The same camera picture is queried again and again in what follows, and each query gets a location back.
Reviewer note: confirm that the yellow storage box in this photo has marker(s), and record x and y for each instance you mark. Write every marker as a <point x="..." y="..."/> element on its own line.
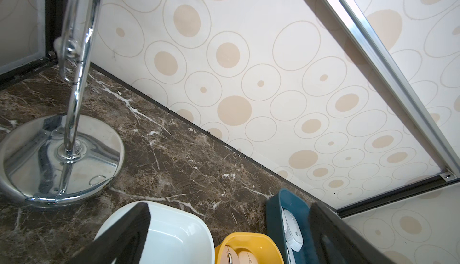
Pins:
<point x="260" y="245"/>

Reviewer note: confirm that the horizontal aluminium frame bar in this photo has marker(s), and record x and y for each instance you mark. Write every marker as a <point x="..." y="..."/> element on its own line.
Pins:
<point x="359" y="30"/>

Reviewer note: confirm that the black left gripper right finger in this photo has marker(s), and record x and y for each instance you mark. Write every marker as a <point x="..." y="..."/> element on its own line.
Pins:
<point x="337" y="243"/>

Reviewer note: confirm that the left teal storage box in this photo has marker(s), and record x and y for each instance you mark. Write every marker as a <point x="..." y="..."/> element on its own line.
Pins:
<point x="286" y="200"/>

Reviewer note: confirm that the white mouse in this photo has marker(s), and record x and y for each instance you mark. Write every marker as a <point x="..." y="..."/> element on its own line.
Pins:
<point x="290" y="256"/>
<point x="292" y="231"/>

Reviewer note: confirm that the white storage box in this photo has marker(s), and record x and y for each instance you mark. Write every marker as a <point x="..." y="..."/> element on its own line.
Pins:
<point x="176" y="237"/>

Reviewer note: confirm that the metal wire hook stand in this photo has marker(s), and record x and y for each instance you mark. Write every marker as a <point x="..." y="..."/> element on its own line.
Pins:
<point x="63" y="159"/>

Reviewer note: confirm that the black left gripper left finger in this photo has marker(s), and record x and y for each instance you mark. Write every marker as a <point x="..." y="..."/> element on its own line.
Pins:
<point x="122" y="243"/>

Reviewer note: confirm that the pink mouse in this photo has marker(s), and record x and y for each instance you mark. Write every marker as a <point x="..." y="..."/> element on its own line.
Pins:
<point x="246" y="257"/>
<point x="229" y="256"/>

